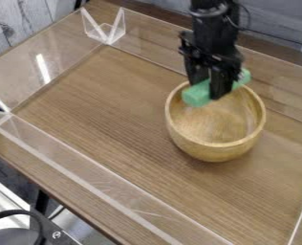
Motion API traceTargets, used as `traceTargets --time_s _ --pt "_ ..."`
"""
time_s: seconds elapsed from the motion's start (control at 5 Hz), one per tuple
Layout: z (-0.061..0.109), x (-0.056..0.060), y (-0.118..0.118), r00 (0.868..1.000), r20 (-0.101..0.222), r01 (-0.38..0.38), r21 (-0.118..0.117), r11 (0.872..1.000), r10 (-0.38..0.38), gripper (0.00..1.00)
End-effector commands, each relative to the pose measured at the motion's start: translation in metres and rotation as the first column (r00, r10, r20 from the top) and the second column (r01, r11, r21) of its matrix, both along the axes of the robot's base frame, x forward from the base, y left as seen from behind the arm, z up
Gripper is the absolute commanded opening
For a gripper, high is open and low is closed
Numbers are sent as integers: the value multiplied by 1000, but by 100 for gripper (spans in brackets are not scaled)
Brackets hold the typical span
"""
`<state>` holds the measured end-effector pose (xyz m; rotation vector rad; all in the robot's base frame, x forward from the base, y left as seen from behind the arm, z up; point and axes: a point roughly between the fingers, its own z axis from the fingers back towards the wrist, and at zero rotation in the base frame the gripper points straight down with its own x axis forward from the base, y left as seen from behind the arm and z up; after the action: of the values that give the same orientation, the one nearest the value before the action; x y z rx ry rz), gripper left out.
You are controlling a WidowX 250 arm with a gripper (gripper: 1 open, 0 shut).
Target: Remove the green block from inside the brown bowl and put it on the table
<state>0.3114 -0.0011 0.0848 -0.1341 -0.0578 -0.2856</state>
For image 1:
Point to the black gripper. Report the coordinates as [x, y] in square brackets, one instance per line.
[211, 56]

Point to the green rectangular block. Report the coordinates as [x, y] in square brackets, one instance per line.
[195, 95]

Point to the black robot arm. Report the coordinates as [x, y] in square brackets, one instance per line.
[213, 4]

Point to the light wooden bowl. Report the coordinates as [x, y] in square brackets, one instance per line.
[221, 131]

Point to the black table leg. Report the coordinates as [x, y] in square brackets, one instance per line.
[42, 202]

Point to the clear acrylic tray wall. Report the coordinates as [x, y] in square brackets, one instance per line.
[83, 91]

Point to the black metal bracket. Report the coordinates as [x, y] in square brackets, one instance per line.
[54, 235]

